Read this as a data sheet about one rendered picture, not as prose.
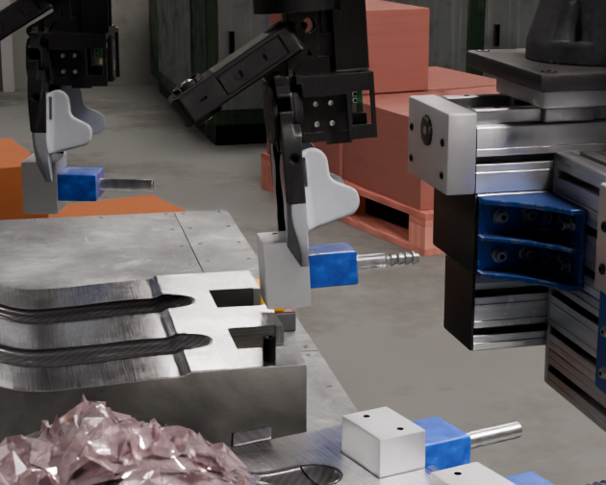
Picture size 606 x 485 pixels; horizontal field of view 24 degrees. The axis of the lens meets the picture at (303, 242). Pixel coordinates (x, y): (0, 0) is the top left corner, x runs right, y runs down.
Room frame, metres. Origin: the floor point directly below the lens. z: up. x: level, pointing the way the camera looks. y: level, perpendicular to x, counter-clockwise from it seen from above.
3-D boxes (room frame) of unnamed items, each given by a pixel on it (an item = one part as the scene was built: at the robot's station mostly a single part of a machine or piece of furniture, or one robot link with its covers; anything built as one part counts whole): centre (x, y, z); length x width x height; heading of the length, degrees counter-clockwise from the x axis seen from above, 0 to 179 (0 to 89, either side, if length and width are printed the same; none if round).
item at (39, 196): (1.42, 0.22, 0.93); 0.13 x 0.05 x 0.05; 87
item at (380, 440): (0.90, -0.10, 0.86); 0.13 x 0.05 x 0.05; 119
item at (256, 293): (1.14, 0.05, 0.87); 0.05 x 0.05 x 0.04; 11
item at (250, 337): (1.04, 0.03, 0.87); 0.05 x 0.05 x 0.04; 11
